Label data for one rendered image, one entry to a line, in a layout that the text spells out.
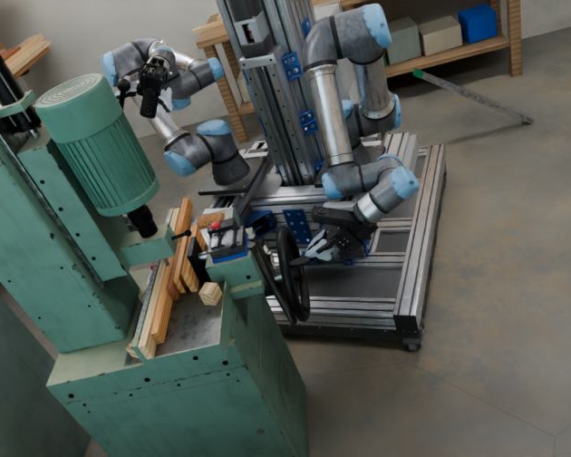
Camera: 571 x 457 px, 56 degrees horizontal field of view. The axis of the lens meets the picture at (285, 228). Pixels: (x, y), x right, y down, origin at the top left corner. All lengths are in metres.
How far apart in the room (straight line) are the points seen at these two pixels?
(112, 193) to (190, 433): 0.83
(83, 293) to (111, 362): 0.22
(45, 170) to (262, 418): 0.95
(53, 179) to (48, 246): 0.18
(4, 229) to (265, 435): 0.98
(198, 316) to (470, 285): 1.46
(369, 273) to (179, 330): 1.17
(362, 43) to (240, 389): 1.02
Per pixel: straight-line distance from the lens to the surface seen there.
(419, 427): 2.14
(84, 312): 1.62
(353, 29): 1.49
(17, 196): 1.42
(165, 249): 1.51
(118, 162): 1.34
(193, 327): 1.42
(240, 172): 2.10
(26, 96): 1.41
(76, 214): 1.45
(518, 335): 2.37
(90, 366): 1.68
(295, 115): 2.00
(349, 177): 1.44
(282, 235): 1.49
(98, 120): 1.30
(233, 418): 1.73
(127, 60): 2.11
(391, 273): 2.37
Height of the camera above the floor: 1.82
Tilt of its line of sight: 35 degrees down
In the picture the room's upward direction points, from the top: 20 degrees counter-clockwise
